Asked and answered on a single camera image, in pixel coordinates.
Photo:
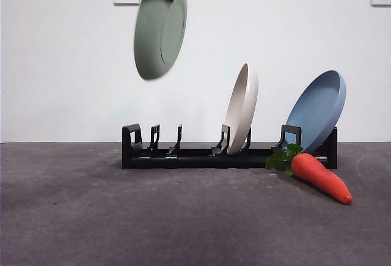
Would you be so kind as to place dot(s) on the blue plate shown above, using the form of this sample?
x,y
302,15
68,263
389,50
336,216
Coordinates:
x,y
317,110

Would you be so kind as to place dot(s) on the black plate rack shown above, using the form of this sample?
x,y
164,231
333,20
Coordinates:
x,y
198,159

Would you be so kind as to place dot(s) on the green plate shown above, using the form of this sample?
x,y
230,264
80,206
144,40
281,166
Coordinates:
x,y
152,39

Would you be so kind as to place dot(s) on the cream plate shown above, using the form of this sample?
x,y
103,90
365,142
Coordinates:
x,y
244,110

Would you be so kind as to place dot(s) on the orange carrot with green leaves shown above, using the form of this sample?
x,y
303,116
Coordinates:
x,y
317,175

